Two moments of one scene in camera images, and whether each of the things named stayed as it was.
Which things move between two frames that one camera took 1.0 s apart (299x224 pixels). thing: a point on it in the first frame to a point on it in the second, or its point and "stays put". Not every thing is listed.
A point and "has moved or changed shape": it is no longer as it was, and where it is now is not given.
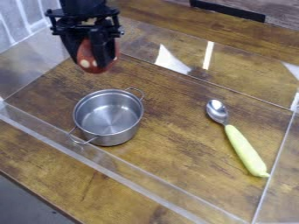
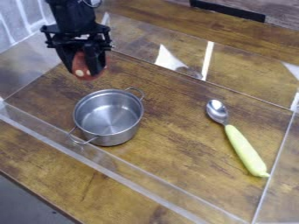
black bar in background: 210,6 stays put
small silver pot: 107,115 stays put
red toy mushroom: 86,56 has moved or changed shape
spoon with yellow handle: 218,112 stays put
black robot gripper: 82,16 to 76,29
